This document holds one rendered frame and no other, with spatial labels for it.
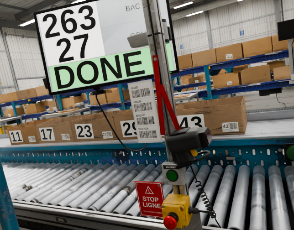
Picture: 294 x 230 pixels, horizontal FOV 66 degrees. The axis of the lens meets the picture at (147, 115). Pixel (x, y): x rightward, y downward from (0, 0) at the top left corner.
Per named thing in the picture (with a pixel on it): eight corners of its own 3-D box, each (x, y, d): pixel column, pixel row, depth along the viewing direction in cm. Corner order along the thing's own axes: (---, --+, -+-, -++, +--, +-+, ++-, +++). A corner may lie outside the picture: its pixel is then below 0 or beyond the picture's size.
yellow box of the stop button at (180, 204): (161, 229, 68) (158, 207, 67) (171, 212, 75) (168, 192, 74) (212, 237, 61) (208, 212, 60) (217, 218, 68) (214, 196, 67)
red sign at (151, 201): (140, 215, 79) (133, 181, 78) (141, 214, 80) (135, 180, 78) (184, 221, 72) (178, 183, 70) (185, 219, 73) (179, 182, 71)
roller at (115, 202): (97, 222, 96) (95, 211, 95) (150, 170, 141) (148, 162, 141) (107, 223, 93) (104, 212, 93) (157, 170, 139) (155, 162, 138)
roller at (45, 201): (41, 214, 112) (34, 209, 114) (105, 169, 158) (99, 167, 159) (42, 205, 111) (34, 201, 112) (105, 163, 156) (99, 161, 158)
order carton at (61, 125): (39, 144, 190) (34, 124, 188) (65, 134, 216) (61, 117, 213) (74, 143, 172) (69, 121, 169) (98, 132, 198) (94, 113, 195)
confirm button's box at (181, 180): (163, 185, 71) (160, 164, 70) (166, 180, 73) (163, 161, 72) (184, 186, 68) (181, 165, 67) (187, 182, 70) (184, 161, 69)
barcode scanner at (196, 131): (214, 167, 59) (203, 128, 58) (172, 171, 65) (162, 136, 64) (218, 157, 65) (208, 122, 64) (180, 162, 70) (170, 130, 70)
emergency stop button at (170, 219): (163, 230, 65) (160, 217, 64) (168, 221, 69) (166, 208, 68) (176, 232, 63) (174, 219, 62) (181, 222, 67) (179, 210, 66)
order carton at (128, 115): (117, 141, 154) (112, 116, 152) (138, 129, 180) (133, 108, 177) (171, 138, 136) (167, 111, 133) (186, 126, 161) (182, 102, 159)
